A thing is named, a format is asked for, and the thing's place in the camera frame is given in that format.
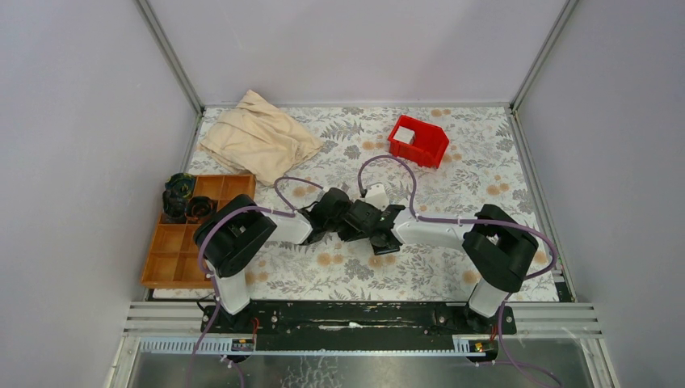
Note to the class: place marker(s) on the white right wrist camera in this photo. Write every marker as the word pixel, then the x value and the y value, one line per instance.
pixel 376 196

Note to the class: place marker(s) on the dark green rolled cloth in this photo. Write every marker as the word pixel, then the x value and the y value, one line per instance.
pixel 180 185

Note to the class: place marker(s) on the dark floral rolled cloth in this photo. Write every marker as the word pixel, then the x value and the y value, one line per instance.
pixel 173 208

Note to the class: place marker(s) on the wooden compartment tray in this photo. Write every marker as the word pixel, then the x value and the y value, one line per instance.
pixel 172 258

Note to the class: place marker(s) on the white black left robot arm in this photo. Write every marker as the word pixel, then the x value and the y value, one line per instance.
pixel 233 236

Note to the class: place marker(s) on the stack of credit cards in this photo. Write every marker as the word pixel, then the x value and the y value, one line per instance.
pixel 404 135

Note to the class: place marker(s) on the black leather card holder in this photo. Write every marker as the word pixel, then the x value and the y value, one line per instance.
pixel 384 243

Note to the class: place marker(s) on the red plastic bin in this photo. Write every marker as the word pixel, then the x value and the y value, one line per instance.
pixel 429 145

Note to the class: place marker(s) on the beige folded cloth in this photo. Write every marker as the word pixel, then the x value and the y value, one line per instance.
pixel 258 137

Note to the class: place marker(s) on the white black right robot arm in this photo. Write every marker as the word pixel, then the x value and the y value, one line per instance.
pixel 500 249

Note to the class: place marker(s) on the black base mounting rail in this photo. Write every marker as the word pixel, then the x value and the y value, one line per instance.
pixel 281 326

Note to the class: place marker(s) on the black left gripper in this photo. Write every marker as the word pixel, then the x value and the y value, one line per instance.
pixel 346 207

